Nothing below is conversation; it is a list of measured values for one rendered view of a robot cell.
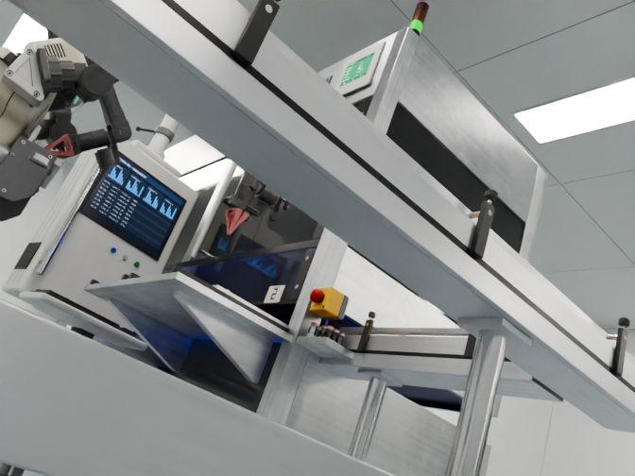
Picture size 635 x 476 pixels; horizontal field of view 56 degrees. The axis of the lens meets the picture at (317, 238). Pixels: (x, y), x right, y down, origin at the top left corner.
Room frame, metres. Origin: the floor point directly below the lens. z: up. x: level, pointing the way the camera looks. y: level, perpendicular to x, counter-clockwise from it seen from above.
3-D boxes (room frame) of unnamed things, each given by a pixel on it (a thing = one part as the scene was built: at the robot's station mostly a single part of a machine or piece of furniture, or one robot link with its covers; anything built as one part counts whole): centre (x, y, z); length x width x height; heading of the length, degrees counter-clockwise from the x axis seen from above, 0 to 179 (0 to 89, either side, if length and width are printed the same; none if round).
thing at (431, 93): (2.80, 0.11, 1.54); 2.06 x 1.00 x 1.11; 34
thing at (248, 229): (2.28, 0.35, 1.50); 0.47 x 0.01 x 0.59; 34
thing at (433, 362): (1.48, -0.37, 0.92); 0.69 x 0.15 x 0.16; 34
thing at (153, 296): (1.88, 0.29, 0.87); 0.70 x 0.48 x 0.02; 34
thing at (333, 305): (1.64, -0.10, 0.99); 0.08 x 0.07 x 0.07; 124
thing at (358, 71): (1.84, 0.08, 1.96); 0.21 x 0.01 x 0.21; 34
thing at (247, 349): (1.67, 0.16, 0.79); 0.34 x 0.03 x 0.13; 124
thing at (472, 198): (1.95, -0.45, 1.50); 0.85 x 0.01 x 0.59; 124
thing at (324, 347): (1.65, -0.14, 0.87); 0.14 x 0.13 x 0.02; 124
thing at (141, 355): (2.54, 0.54, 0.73); 1.98 x 0.01 x 0.25; 34
